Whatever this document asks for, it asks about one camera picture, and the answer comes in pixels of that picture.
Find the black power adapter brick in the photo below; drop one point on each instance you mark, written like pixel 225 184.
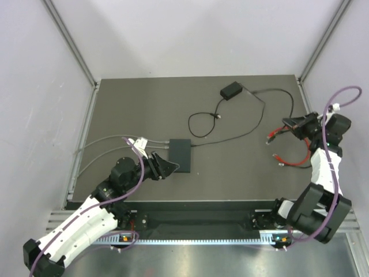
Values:
pixel 231 91

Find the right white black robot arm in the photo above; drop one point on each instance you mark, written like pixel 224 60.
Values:
pixel 321 208

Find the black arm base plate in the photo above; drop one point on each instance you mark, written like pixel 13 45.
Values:
pixel 263 213

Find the grey slotted cable duct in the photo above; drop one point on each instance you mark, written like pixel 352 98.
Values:
pixel 263 237

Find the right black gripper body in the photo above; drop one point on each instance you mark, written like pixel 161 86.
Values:
pixel 313 127

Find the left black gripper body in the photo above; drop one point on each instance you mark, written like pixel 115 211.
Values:
pixel 151 171

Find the black network switch box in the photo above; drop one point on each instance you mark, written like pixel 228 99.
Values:
pixel 180 153

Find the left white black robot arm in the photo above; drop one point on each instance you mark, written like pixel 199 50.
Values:
pixel 104 210

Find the aluminium frame rail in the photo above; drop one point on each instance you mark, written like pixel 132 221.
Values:
pixel 196 217

